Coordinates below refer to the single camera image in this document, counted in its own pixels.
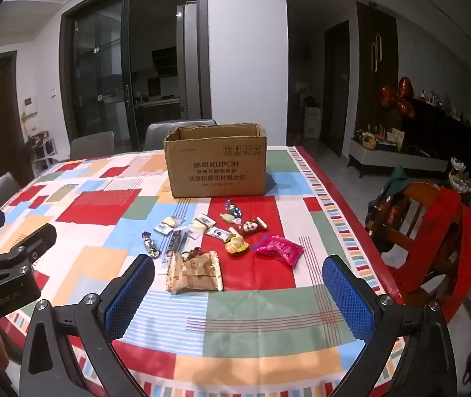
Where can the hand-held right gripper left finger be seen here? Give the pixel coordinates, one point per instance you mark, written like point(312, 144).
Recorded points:
point(130, 297)

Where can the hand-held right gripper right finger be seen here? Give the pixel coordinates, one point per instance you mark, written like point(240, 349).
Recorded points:
point(347, 302)

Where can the tan striped snack packet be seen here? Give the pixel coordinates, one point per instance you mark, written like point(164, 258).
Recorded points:
point(198, 273)

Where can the pink snack packet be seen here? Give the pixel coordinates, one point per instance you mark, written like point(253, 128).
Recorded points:
point(281, 250)

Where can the white snack packet round print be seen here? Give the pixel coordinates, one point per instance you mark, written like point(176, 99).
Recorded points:
point(219, 234)

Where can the yellow round snack wrapper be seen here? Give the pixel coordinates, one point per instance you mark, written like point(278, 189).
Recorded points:
point(236, 245)

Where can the brown cardboard box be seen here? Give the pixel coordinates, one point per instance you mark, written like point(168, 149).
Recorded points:
point(215, 173)

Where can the purple foil candy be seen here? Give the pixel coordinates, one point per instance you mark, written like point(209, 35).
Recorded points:
point(151, 245)

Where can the long clear striped packet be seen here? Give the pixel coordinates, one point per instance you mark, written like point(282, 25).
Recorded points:
point(176, 240)

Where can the dark foil candy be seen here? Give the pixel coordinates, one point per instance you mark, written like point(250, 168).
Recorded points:
point(190, 253)

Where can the white packet blue print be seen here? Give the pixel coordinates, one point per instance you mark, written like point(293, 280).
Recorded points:
point(162, 227)

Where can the pale yellow snack packet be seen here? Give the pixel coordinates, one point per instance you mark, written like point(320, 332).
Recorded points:
point(175, 221)

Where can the colourful patchwork tablecloth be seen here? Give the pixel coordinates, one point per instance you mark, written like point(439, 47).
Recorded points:
point(260, 322)

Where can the white shoe rack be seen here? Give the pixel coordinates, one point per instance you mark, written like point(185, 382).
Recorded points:
point(41, 149)

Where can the cream snack packet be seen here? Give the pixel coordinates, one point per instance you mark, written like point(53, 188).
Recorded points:
point(196, 230)

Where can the red and white snack packet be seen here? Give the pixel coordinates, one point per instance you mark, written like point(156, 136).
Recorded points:
point(252, 226)

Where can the small beige candy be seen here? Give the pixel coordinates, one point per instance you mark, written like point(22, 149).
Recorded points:
point(227, 218)

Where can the brown wooden chair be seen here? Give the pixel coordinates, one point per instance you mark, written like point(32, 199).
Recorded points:
point(419, 198)

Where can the green cloth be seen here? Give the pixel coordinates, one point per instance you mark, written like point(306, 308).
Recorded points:
point(396, 182)

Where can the red cloth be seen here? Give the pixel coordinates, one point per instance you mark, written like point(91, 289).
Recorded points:
point(446, 215)

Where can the colourful foil candy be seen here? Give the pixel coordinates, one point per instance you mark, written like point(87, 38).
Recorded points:
point(232, 209)

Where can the brown wooden door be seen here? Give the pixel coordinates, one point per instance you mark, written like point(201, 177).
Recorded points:
point(6, 74)

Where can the white low cabinet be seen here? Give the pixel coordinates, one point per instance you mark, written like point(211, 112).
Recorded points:
point(396, 158)

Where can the yellow basket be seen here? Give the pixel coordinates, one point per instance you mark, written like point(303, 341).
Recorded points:
point(368, 140)

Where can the white flower ornament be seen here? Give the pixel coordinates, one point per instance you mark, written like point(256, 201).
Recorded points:
point(459, 173)

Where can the dark sliding glass door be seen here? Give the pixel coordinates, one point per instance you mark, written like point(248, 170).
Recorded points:
point(95, 70)

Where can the white floor box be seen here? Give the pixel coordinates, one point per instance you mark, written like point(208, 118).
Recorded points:
point(312, 123)

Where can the dark cabinet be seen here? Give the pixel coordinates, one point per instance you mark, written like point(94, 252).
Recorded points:
point(442, 128)

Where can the dark interior door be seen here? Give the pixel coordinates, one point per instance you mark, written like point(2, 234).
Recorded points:
point(337, 91)

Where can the red foil balloons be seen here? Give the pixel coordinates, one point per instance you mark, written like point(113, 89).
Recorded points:
point(404, 89)

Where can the black range hood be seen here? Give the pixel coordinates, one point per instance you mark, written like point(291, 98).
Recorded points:
point(165, 62)

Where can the silver refrigerator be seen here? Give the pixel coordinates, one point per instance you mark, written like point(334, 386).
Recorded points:
point(188, 62)

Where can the white wall intercom panel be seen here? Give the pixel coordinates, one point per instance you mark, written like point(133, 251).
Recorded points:
point(31, 106)

